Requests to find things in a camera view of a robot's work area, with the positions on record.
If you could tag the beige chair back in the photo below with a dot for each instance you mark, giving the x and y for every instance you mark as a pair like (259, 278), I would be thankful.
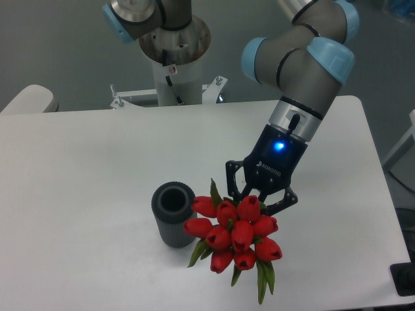
(32, 99)

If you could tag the black device at table edge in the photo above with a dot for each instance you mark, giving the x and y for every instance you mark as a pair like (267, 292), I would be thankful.
(403, 278)

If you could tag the red tulip bouquet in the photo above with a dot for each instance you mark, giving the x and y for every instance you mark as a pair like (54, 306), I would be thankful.
(235, 232)

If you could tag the dark grey ribbed vase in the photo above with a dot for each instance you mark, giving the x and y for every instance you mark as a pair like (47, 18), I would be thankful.
(171, 207)

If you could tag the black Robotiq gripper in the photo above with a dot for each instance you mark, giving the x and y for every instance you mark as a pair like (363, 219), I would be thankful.
(268, 169)

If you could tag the white furniture at right edge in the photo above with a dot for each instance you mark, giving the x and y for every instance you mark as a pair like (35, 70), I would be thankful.
(404, 144)

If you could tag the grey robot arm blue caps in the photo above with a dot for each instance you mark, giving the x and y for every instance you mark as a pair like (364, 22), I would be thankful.
(308, 64)

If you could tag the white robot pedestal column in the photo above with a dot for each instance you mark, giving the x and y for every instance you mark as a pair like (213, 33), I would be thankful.
(177, 59)

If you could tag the white metal base frame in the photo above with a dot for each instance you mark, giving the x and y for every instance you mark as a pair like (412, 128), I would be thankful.
(211, 94)

